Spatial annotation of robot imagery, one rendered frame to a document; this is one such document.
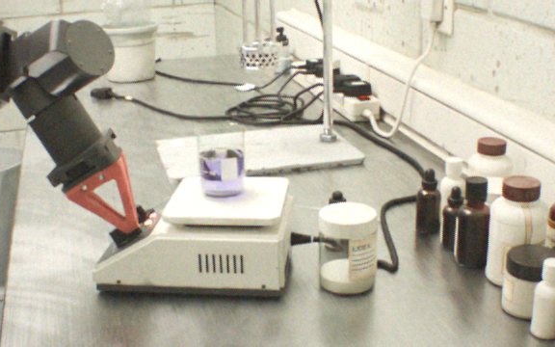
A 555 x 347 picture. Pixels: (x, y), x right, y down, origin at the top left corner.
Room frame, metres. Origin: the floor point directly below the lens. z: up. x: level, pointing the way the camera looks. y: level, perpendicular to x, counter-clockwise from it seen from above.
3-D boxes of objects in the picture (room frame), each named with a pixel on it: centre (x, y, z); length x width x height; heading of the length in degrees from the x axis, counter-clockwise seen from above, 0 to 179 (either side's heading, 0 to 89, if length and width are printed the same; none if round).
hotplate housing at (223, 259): (0.78, 0.08, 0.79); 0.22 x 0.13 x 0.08; 84
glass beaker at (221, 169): (0.79, 0.06, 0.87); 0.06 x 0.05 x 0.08; 50
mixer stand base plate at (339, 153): (1.20, 0.03, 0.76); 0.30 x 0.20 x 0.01; 104
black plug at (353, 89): (1.42, -0.14, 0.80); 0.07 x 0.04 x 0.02; 104
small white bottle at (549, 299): (0.63, -0.25, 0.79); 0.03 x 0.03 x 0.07
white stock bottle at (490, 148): (0.92, -0.26, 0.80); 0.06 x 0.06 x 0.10
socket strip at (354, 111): (1.57, -0.11, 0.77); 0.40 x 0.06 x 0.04; 14
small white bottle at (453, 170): (0.91, -0.22, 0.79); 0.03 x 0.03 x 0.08
